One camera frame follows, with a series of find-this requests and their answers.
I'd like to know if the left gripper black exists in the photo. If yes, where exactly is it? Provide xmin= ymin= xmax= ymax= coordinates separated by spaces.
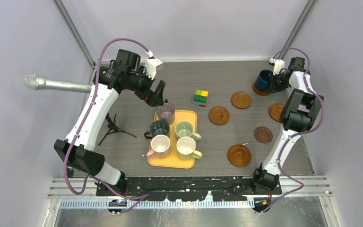
xmin=127 ymin=66 xmax=165 ymax=106

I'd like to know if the navy blue mug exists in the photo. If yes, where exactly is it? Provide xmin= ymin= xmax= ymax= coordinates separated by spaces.
xmin=255 ymin=70 xmax=273 ymax=92

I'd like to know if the mauve mug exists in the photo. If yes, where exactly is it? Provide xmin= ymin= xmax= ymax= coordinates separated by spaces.
xmin=156 ymin=99 xmax=175 ymax=125

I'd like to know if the brown wooden coaster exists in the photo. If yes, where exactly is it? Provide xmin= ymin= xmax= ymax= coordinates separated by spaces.
xmin=227 ymin=144 xmax=252 ymax=167
xmin=208 ymin=106 xmax=230 ymax=125
xmin=252 ymin=83 xmax=270 ymax=96
xmin=231 ymin=91 xmax=252 ymax=109
xmin=268 ymin=103 xmax=284 ymax=122

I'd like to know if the light green mug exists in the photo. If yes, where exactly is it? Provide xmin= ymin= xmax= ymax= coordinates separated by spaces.
xmin=174 ymin=121 xmax=201 ymax=140

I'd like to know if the dark walnut coaster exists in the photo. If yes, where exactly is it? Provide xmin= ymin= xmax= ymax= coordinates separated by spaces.
xmin=254 ymin=126 xmax=273 ymax=143

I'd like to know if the cream yellow mug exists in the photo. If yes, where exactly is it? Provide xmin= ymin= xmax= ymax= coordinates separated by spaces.
xmin=176 ymin=137 xmax=203 ymax=160

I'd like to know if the yellow tray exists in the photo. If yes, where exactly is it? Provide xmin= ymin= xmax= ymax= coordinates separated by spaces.
xmin=147 ymin=110 xmax=202 ymax=169

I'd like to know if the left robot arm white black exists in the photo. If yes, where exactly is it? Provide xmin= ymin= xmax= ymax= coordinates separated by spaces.
xmin=54 ymin=49 xmax=165 ymax=196

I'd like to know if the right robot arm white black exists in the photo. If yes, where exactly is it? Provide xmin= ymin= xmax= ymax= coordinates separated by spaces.
xmin=251 ymin=57 xmax=324 ymax=194

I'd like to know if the dark green mug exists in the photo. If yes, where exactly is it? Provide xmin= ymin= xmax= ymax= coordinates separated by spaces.
xmin=144 ymin=120 xmax=170 ymax=139

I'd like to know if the pink white mug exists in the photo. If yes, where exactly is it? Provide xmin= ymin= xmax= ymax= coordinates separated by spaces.
xmin=147 ymin=135 xmax=171 ymax=158

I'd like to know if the colourful toy brick block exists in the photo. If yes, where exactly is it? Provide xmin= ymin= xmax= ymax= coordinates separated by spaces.
xmin=193 ymin=89 xmax=208 ymax=107

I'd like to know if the black microphone tripod stand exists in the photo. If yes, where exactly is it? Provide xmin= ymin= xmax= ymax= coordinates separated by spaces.
xmin=98 ymin=113 xmax=137 ymax=146

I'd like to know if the silver microphone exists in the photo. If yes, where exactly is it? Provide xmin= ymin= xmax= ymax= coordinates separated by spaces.
xmin=24 ymin=75 xmax=92 ymax=93

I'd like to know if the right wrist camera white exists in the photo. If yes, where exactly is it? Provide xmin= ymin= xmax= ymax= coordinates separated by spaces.
xmin=269 ymin=58 xmax=285 ymax=76

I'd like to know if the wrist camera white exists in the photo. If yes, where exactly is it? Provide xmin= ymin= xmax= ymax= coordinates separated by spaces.
xmin=269 ymin=58 xmax=285 ymax=76
xmin=145 ymin=58 xmax=164 ymax=80

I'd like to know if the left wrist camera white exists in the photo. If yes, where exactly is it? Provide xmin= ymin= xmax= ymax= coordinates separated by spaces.
xmin=145 ymin=58 xmax=164 ymax=80

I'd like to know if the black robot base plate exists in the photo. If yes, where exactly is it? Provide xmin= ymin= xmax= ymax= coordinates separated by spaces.
xmin=113 ymin=176 xmax=270 ymax=202

